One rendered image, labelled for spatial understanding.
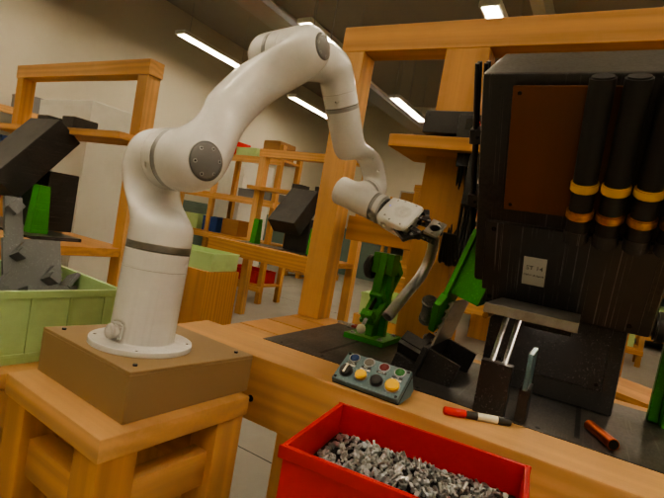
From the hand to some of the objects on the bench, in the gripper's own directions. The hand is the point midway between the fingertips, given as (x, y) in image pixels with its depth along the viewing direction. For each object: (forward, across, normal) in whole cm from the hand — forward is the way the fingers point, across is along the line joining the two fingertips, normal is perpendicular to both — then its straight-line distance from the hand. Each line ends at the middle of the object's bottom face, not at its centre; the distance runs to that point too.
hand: (432, 232), depth 124 cm
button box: (+13, +48, -3) cm, 49 cm away
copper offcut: (+53, +26, -4) cm, 59 cm away
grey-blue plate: (+39, +30, -6) cm, 50 cm away
